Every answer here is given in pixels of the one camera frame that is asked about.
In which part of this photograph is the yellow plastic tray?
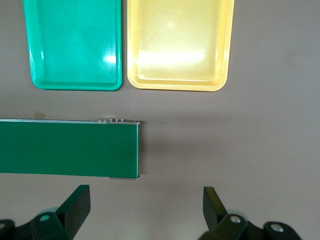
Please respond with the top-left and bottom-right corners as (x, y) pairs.
(126, 0), (235, 92)

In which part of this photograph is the green plastic tray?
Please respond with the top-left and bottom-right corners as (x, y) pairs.
(22, 0), (123, 92)

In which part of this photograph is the green conveyor belt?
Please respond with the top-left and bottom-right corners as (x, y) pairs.
(0, 116), (144, 180)

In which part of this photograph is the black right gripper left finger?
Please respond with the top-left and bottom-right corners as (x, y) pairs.
(0, 184), (91, 240)

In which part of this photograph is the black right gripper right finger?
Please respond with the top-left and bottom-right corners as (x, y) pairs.
(199, 186), (302, 240)

